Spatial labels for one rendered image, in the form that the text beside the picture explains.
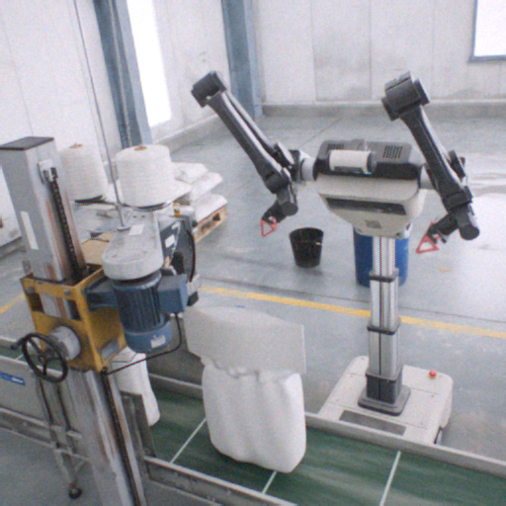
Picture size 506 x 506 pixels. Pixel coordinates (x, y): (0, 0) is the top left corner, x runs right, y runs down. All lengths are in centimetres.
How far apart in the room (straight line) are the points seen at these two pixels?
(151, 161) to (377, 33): 838
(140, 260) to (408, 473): 132
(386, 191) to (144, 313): 94
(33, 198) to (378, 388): 175
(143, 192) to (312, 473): 127
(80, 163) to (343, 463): 149
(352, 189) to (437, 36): 770
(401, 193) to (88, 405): 130
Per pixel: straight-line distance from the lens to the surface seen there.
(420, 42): 972
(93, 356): 186
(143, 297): 171
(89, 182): 187
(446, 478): 234
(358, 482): 229
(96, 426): 209
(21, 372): 271
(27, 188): 171
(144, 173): 168
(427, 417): 275
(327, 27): 1011
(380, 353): 260
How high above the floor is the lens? 207
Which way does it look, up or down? 25 degrees down
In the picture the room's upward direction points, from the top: 6 degrees counter-clockwise
